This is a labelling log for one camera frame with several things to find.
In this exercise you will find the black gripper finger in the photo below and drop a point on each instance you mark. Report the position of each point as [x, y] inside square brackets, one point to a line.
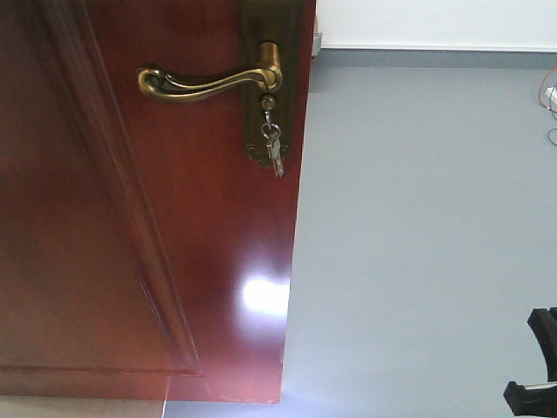
[534, 400]
[542, 321]

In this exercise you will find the brown wooden door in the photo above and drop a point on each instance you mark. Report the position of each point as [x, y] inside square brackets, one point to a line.
[143, 254]

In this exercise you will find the silver key bunch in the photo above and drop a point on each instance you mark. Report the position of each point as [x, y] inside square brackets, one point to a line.
[272, 132]

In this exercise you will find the brass door handle backplate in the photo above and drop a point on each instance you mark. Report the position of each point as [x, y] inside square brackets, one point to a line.
[270, 31]

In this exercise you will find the brass lever door handle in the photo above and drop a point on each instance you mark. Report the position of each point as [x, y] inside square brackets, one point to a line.
[266, 74]

